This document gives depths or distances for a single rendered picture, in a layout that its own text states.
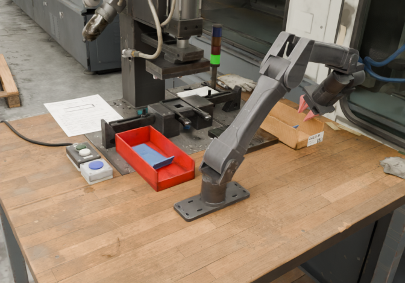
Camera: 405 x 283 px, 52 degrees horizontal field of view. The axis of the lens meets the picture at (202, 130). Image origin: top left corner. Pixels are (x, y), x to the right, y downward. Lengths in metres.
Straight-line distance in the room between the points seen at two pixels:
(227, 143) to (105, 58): 3.62
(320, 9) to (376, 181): 0.74
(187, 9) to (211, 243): 0.67
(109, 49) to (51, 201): 3.52
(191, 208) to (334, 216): 0.35
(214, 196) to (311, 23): 0.95
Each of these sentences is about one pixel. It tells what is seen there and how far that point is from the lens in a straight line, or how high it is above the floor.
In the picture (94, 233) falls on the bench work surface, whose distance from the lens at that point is 0.99.
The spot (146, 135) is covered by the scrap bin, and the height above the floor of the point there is 0.93.
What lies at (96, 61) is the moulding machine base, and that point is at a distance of 4.52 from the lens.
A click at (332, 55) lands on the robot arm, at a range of 1.16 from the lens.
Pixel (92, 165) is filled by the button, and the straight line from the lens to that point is 1.15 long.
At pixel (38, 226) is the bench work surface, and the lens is 1.03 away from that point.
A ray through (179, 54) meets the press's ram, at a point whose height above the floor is 1.17.
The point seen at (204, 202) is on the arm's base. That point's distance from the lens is 1.04.
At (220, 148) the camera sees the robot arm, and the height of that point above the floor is 1.05.
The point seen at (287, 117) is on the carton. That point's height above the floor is 0.93.
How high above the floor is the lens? 1.54
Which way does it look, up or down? 27 degrees down
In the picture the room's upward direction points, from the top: 3 degrees clockwise
